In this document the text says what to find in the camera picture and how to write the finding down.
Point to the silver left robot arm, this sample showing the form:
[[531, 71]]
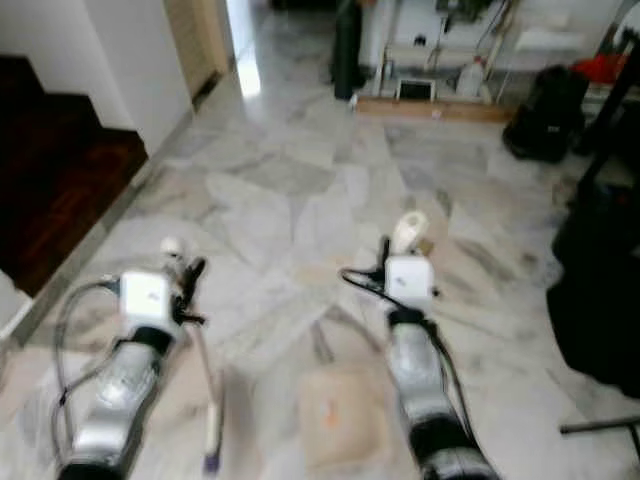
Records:
[[115, 400]]

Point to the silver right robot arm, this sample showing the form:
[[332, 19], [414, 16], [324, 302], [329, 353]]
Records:
[[425, 380]]

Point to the long wooden plank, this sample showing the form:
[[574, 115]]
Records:
[[430, 109]]

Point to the small framed tablet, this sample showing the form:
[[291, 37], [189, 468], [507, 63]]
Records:
[[416, 90]]

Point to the dark wooden staircase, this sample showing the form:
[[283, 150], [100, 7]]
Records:
[[60, 170]]

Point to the white plastic jug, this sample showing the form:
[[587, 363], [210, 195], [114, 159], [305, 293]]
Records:
[[473, 78]]

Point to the dark tall cylinder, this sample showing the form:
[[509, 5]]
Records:
[[349, 50]]

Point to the black backpack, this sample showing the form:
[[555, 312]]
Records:
[[545, 115]]

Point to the large black bag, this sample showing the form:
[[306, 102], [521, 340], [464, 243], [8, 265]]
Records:
[[600, 300]]

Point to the white metal shelf rack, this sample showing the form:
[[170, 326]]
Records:
[[440, 35]]

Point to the cream louvered door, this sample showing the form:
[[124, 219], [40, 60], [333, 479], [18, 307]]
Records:
[[195, 45]]

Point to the black slanted pole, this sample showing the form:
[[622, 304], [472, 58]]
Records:
[[605, 120]]

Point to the black metal rod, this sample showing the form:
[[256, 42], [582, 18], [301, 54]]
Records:
[[600, 426]]

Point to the red plastic item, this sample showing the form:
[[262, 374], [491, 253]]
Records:
[[602, 68]]

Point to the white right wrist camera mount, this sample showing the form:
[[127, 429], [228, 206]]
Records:
[[410, 278]]

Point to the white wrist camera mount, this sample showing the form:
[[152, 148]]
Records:
[[145, 296], [410, 278]]

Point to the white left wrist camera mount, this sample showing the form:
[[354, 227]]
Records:
[[145, 296]]

